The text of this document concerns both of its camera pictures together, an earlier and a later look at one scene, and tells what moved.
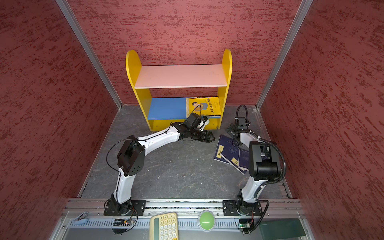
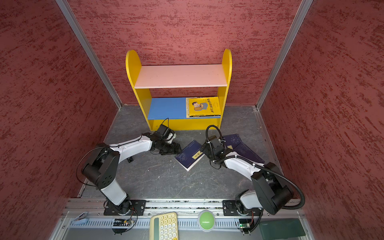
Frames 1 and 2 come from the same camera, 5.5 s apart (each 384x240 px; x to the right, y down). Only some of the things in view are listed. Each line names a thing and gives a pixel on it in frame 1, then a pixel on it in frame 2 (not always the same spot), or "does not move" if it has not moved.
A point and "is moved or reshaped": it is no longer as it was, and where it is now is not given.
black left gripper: x=207 y=140 -> x=172 y=151
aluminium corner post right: x=304 y=7 does not move
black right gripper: x=231 y=128 -> x=205 y=148
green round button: x=206 y=220 does not move
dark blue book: x=225 y=150 is moved or reshaped
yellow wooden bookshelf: x=160 y=114 does not move
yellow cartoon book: x=204 y=106 does not move
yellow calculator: x=164 y=226 does not move
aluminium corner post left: x=65 y=8 does not move
